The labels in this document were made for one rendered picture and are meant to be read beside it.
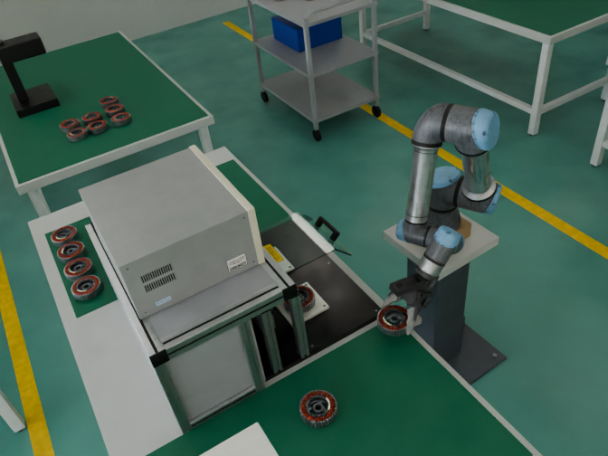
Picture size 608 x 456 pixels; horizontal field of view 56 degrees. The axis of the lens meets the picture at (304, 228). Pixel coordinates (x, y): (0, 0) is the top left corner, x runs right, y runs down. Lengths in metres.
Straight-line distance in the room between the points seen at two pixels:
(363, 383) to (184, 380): 0.55
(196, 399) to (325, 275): 0.68
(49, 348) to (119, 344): 1.26
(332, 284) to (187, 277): 0.66
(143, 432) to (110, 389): 0.22
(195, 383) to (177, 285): 0.29
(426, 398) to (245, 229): 0.74
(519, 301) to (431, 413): 1.47
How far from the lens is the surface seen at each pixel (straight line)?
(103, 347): 2.15
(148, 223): 1.62
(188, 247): 1.55
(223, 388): 1.78
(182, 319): 1.60
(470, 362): 2.83
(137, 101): 3.71
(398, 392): 1.82
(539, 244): 3.49
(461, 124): 1.74
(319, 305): 2.00
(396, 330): 1.86
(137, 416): 1.92
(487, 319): 3.03
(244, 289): 1.63
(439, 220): 2.20
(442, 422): 1.77
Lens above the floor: 2.25
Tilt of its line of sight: 39 degrees down
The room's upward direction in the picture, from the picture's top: 8 degrees counter-clockwise
